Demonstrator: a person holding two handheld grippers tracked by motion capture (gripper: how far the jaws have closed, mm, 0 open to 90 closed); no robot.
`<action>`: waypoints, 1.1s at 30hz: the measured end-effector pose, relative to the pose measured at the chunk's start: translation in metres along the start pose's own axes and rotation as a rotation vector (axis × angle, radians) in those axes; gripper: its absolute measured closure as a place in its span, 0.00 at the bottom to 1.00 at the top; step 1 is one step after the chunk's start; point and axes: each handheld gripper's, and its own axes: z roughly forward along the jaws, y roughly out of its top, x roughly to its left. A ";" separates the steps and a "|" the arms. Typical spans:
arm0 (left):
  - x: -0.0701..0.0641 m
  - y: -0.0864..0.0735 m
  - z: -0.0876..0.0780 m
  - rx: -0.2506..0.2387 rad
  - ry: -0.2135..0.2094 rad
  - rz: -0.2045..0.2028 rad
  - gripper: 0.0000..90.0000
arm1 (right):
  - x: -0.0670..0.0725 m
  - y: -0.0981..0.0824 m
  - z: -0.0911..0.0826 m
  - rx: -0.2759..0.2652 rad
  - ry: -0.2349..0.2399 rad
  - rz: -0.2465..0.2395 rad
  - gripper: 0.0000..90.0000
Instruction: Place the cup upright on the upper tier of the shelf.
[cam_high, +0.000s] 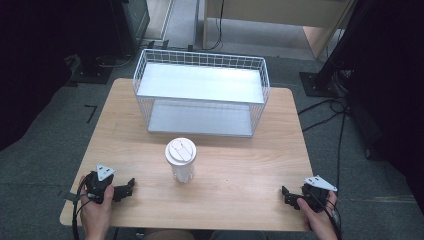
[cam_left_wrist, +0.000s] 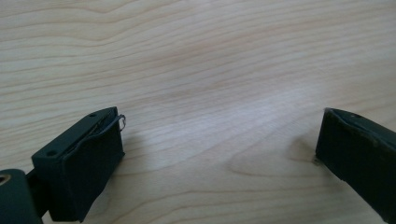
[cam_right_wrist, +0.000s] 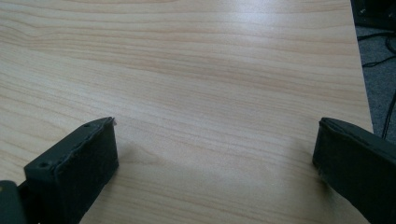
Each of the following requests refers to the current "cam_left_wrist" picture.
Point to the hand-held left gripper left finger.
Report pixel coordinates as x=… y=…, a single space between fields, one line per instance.
x=84 y=168

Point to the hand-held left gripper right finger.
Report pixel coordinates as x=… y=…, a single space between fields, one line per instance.
x=358 y=155

